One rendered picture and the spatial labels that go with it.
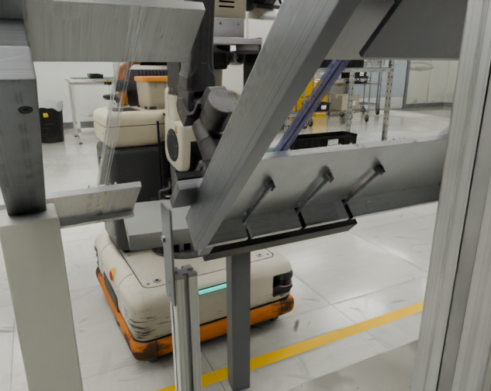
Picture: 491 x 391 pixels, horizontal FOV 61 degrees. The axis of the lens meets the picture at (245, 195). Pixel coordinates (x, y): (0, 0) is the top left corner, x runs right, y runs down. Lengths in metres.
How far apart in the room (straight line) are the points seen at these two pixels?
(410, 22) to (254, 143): 0.18
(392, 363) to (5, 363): 1.40
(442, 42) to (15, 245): 0.48
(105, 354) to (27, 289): 1.12
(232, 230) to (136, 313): 0.73
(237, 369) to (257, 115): 1.04
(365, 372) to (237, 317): 0.76
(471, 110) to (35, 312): 0.48
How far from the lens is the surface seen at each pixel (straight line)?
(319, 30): 0.35
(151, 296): 1.39
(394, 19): 0.39
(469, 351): 0.23
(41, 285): 0.54
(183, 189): 0.63
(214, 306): 1.48
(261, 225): 0.74
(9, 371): 1.69
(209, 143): 0.81
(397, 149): 0.74
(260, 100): 0.43
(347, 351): 1.62
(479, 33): 0.20
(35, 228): 0.51
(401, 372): 0.57
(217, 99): 0.78
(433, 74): 11.19
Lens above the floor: 0.97
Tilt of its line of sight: 17 degrees down
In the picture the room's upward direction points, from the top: straight up
